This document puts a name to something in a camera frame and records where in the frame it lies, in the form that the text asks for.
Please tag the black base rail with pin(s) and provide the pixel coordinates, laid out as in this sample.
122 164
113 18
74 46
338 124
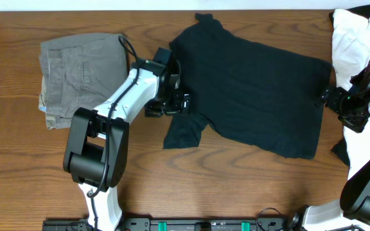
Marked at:
145 224

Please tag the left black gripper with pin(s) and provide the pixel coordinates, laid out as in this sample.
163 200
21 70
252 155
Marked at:
178 108

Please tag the black garment under white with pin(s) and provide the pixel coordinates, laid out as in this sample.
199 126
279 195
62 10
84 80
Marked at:
340 150

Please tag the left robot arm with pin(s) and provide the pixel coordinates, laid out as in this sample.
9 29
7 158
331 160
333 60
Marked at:
97 145

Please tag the black t-shirt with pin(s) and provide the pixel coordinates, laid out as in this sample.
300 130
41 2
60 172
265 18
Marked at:
247 92

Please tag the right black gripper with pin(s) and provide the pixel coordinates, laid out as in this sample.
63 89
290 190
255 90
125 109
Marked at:
356 123

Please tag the folded grey khaki pants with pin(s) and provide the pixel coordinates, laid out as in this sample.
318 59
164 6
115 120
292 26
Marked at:
79 71

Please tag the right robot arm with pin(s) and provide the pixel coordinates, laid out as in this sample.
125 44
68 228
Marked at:
350 212

